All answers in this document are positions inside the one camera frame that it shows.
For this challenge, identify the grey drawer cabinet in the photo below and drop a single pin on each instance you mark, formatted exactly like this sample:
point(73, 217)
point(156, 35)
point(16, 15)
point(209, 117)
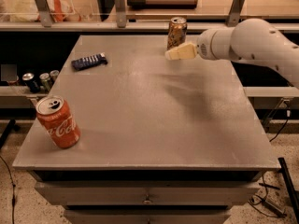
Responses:
point(121, 202)

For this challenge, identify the green can on shelf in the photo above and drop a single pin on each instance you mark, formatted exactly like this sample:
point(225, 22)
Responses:
point(46, 81)

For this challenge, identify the white orange plastic bag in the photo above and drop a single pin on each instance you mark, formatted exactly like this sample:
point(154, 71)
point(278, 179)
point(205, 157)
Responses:
point(26, 10)

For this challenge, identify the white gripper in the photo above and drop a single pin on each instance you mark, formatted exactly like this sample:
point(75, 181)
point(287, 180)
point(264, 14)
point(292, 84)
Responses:
point(206, 46)

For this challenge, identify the dark can on shelf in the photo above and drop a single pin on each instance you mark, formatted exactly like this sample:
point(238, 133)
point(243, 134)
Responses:
point(30, 81)

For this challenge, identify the black bar right floor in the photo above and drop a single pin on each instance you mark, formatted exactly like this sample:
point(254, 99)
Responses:
point(290, 187)

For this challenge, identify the right metal rail bracket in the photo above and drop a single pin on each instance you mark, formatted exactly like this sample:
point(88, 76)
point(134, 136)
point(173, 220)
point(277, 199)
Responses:
point(234, 13)

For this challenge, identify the orange patterned drink can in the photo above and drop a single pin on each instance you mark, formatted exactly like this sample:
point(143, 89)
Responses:
point(176, 32)

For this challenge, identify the left metal rail bracket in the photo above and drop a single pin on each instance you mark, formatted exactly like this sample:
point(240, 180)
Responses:
point(44, 13)

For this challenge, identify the middle metal rail bracket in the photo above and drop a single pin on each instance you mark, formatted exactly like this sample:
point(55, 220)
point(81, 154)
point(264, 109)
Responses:
point(120, 13)

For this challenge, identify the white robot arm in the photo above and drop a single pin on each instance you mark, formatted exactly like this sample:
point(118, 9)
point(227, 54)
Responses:
point(252, 41)

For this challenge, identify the metal drawer handle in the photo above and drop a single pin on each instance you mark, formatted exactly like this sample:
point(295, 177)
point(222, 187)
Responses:
point(147, 200)

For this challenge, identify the metal rail bracket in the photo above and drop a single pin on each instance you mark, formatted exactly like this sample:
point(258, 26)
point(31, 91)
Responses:
point(120, 13)
point(234, 13)
point(44, 13)

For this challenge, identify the silver can on shelf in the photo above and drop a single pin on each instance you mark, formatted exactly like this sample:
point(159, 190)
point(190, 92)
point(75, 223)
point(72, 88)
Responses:
point(54, 74)

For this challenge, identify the red coke can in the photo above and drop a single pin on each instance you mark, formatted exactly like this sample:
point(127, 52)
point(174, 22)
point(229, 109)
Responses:
point(54, 114)

